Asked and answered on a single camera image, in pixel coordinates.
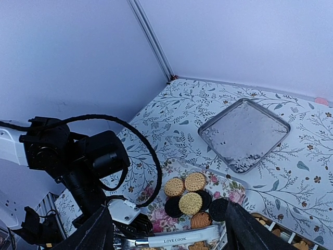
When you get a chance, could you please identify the metal serving tongs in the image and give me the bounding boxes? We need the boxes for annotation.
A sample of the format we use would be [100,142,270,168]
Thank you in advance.
[113,225,220,249]

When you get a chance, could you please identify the left metal frame post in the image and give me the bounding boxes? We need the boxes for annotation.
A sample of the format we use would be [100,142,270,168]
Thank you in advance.
[127,0,178,81]

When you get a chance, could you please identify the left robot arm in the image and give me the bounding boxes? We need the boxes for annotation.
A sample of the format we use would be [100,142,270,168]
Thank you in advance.
[1,117,130,231]

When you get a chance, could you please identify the beige embossed round biscuit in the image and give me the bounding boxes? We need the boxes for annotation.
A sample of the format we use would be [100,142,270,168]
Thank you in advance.
[178,192,202,215]

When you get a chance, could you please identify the floral rectangular tray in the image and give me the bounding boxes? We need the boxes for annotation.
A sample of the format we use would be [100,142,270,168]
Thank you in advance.
[143,159,247,249]

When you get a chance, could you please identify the pink divided cookie tin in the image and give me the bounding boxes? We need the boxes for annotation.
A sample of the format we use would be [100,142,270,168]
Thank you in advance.
[252,208,332,249]

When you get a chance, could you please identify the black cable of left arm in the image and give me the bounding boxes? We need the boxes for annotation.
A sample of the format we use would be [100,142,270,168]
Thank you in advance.
[0,114,162,209]

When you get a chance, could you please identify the metal tin lid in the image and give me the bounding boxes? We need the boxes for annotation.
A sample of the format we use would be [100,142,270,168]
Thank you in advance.
[198,98,291,173]

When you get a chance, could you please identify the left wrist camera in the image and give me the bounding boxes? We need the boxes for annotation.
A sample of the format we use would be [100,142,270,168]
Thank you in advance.
[107,199,153,236]

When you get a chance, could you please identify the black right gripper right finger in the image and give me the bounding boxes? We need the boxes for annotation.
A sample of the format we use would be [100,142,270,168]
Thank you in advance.
[225,202,296,250]

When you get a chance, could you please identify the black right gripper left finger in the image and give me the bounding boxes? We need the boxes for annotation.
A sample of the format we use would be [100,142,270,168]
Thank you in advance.
[52,206,114,250]

